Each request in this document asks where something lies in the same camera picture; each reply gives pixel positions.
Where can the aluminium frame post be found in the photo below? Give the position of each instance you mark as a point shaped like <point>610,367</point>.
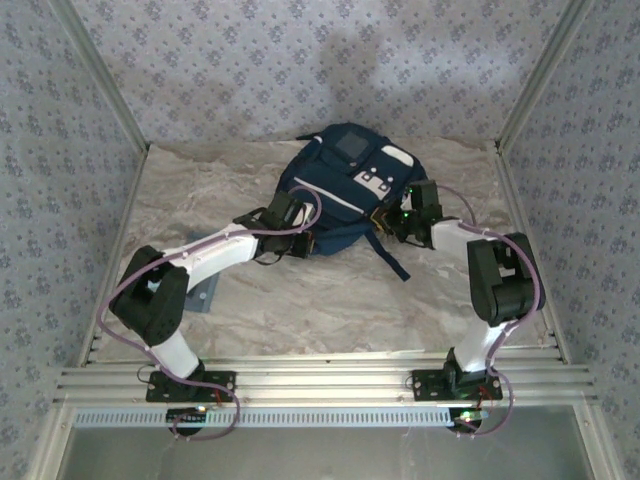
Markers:
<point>102,75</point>
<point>545,75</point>

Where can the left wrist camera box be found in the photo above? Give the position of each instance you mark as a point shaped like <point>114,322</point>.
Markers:
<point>304,215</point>

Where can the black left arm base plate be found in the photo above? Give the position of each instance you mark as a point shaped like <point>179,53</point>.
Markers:
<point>206,397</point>

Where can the aluminium mounting rail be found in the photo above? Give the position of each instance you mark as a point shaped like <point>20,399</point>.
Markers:
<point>325,380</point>

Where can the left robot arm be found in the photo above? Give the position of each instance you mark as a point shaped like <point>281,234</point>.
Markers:
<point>215,255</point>

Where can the grey metal panel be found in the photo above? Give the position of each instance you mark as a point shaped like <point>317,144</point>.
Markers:
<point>325,455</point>

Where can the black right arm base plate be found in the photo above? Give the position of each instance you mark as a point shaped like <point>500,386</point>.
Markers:
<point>425,392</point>

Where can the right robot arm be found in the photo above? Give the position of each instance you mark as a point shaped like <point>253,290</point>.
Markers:
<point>505,300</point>

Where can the black controller board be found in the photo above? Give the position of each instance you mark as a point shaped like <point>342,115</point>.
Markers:
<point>185,416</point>
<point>470,425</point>

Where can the aluminium frame leg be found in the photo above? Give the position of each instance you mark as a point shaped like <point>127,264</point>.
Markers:
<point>50,450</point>
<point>602,450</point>

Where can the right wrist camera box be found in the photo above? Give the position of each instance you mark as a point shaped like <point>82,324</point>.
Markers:
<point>408,201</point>

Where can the navy blue backpack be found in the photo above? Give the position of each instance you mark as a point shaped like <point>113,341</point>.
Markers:
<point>345,175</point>

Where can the aluminium table side rail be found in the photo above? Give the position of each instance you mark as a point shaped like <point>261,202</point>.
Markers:
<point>520,200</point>

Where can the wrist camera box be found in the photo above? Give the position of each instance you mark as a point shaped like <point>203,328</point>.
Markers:
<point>304,215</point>
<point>408,201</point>

